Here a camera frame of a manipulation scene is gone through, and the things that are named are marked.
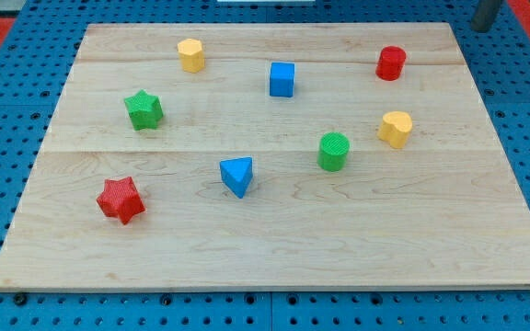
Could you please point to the blue triangle block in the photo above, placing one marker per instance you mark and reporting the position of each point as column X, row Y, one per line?
column 237, row 174

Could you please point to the green cylinder block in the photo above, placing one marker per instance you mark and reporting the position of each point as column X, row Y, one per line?
column 332, row 151

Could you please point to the wooden board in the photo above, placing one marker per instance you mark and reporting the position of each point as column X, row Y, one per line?
column 442, row 213

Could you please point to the blue cube block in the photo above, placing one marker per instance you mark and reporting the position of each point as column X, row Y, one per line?
column 281, row 82

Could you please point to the green star block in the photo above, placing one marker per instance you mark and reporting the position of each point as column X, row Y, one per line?
column 144, row 110

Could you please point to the yellow heart block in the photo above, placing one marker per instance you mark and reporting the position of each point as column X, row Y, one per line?
column 395, row 128

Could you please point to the yellow hexagon block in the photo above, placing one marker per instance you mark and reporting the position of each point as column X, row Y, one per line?
column 191, row 55

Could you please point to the red star block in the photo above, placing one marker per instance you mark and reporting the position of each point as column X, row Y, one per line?
column 120, row 199

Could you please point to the red cylinder block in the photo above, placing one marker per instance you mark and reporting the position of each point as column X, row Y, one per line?
column 390, row 63

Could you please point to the blue perforated table plate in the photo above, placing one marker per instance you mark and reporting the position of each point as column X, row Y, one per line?
column 34, row 62

